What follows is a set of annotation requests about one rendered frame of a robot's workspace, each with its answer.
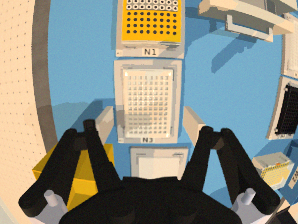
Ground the yellow open-top bin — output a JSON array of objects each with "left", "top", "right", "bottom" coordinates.
[{"left": 32, "top": 143, "right": 115, "bottom": 211}]

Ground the beige rectangular box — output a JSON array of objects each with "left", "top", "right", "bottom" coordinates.
[{"left": 198, "top": 0, "right": 298, "bottom": 42}]

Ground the blue flat mat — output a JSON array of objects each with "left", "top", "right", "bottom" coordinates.
[{"left": 48, "top": 0, "right": 298, "bottom": 180}]

